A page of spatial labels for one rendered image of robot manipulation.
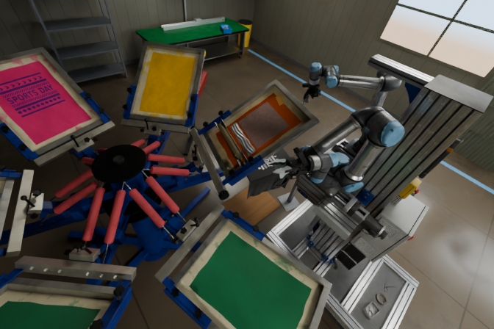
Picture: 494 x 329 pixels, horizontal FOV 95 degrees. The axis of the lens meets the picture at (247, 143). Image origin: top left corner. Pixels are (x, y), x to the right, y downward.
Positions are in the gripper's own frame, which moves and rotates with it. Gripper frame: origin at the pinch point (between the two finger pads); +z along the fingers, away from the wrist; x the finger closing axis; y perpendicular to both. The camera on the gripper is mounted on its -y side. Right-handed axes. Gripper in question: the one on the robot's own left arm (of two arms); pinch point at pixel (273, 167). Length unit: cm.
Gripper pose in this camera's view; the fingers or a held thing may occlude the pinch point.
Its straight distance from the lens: 108.6
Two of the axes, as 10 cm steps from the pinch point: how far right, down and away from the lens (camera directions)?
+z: -9.5, 1.3, -2.8
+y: -0.7, 8.0, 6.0
